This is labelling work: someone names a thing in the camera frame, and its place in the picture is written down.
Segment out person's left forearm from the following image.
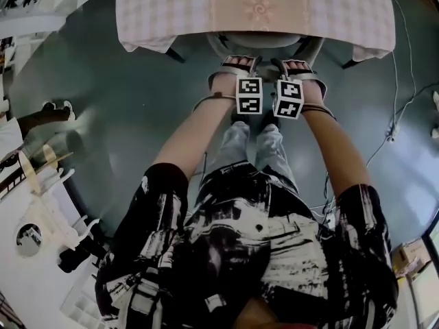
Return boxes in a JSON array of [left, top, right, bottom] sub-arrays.
[[150, 96, 238, 184]]

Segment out round mirror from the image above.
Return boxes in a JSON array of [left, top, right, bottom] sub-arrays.
[[15, 223, 43, 258]]

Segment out thin white cable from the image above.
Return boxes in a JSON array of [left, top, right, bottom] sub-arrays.
[[365, 80, 439, 168]]

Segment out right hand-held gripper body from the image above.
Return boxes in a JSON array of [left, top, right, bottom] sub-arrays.
[[272, 71, 307, 119]]

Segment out person's right forearm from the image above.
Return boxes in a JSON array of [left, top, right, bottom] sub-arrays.
[[300, 106, 373, 198]]

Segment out white dressing table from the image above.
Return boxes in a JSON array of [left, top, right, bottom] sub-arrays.
[[0, 162, 104, 329]]

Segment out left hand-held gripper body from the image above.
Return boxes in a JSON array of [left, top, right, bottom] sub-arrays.
[[235, 67, 263, 115]]

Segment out white ornate chair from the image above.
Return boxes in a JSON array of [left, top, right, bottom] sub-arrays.
[[32, 168, 102, 252]]

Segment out table with dark legs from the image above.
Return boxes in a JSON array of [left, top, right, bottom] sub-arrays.
[[115, 0, 396, 71]]

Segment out white shelf unit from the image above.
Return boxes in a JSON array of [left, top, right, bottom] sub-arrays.
[[0, 0, 69, 82]]

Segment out cardboard box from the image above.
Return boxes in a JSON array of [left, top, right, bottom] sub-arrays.
[[390, 239, 434, 282]]

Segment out gold metal frame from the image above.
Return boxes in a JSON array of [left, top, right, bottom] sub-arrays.
[[19, 145, 75, 193]]

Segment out white cable bundle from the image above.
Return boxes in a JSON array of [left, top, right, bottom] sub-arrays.
[[310, 173, 339, 226]]

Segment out beige embroidered table runner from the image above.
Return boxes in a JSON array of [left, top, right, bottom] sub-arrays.
[[208, 0, 311, 33]]

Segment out pink checked tablecloth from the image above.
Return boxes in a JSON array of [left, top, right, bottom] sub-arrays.
[[115, 0, 396, 62]]

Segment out long white cable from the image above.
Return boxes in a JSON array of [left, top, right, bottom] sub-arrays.
[[387, 0, 418, 136]]

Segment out grey chair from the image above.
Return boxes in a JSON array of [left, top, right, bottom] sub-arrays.
[[205, 32, 325, 79]]

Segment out black object under dressing table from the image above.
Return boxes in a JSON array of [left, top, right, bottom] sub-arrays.
[[57, 236, 108, 274]]

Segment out brown wrist strap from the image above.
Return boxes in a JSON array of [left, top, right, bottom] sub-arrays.
[[192, 93, 238, 112]]

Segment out dark wrist strap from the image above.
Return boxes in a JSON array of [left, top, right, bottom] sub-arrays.
[[300, 103, 337, 121]]

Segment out light blue jeans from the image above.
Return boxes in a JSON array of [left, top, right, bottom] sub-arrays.
[[205, 120, 300, 192]]

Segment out black and white patterned shirt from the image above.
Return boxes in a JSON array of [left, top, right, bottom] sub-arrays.
[[94, 162, 401, 329]]

